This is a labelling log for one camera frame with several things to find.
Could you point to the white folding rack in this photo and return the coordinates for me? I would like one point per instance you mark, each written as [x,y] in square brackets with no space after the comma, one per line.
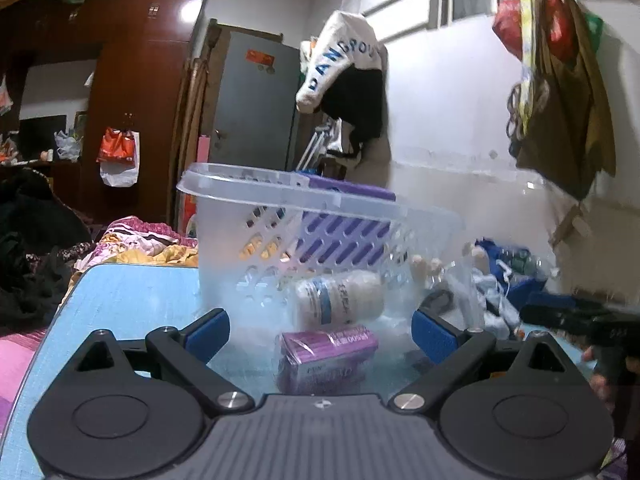
[320,145]

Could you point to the large purple box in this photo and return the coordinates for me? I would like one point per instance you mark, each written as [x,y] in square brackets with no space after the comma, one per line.
[345,230]

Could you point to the pink bed sheet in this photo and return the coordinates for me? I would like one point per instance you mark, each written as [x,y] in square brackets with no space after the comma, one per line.
[20,365]

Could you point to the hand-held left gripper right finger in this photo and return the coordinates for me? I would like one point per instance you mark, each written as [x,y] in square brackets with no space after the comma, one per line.
[433,336]

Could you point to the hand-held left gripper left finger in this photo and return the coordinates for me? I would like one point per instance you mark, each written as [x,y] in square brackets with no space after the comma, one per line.
[207,334]

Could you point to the grey metal door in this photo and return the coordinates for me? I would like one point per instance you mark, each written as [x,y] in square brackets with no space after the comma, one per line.
[250,105]

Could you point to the clear plastic basket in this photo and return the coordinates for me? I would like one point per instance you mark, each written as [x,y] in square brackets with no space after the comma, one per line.
[280,220]

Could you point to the white cloth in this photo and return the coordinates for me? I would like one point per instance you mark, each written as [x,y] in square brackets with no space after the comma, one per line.
[492,292]

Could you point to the olive hanging bag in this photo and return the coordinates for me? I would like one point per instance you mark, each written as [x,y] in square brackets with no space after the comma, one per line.
[570,110]

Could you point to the white jacket with blue print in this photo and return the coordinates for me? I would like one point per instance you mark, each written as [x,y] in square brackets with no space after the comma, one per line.
[332,55]

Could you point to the yellow hanging cloth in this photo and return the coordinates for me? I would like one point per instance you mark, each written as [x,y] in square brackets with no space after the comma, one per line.
[526,20]

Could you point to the orange plastic bag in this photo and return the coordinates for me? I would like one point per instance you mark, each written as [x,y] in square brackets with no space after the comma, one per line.
[116,146]

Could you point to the black garment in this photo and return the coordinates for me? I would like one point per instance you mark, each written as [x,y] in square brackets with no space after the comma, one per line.
[362,100]

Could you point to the white medicine bottle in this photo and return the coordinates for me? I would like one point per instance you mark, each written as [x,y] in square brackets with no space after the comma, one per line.
[337,297]

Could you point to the red plastic bag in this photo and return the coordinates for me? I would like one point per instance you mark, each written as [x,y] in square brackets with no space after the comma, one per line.
[509,27]

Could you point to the large white plastic bag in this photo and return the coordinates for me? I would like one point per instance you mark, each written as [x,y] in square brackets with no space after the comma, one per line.
[120,172]

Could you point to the pile of black clothes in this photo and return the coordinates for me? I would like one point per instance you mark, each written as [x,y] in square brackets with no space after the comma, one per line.
[35,240]

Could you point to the blue bag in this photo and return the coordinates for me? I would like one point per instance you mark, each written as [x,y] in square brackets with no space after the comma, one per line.
[525,285]

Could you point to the black screen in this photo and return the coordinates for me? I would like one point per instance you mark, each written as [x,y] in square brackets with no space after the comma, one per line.
[42,135]

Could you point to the small white plastic bag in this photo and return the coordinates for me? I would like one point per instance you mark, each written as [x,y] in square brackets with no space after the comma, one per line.
[67,146]

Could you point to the wooden sticks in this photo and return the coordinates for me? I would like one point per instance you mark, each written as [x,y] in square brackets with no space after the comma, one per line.
[190,125]

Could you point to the small purple box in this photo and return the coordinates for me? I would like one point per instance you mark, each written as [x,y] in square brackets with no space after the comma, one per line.
[325,360]

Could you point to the floral blanket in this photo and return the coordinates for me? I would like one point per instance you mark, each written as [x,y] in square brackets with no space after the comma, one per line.
[145,245]

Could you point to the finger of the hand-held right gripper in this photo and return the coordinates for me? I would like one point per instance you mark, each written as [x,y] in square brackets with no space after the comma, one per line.
[555,312]

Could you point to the brown wooden wardrobe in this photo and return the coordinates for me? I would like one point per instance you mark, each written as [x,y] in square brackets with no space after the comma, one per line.
[140,85]

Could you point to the person's right hand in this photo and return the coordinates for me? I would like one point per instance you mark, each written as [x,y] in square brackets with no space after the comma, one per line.
[599,385]

